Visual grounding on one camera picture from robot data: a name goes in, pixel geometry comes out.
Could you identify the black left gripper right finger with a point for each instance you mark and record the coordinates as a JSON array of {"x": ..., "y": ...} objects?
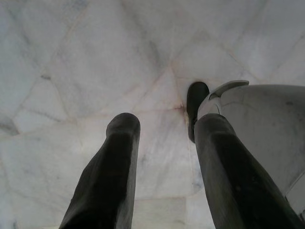
[{"x": 228, "y": 171}]

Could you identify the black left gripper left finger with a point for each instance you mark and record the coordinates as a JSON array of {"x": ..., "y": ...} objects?
[{"x": 107, "y": 176}]

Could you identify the black robot left foot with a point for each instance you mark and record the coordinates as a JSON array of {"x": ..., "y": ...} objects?
[{"x": 196, "y": 105}]

